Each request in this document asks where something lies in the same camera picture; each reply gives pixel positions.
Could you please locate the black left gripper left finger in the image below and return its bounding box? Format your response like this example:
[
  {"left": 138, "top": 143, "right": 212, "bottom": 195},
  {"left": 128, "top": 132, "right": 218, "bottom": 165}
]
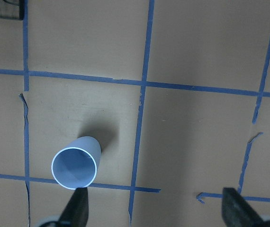
[{"left": 58, "top": 188, "right": 89, "bottom": 227}]

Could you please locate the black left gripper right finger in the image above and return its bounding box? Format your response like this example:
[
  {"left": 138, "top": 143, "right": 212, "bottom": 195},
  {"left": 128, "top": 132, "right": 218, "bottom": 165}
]
[{"left": 222, "top": 188, "right": 268, "bottom": 227}]

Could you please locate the light blue plastic cup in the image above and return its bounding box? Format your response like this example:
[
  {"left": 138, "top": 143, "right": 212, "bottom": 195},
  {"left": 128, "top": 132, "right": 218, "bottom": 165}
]
[{"left": 51, "top": 136, "right": 101, "bottom": 190}]

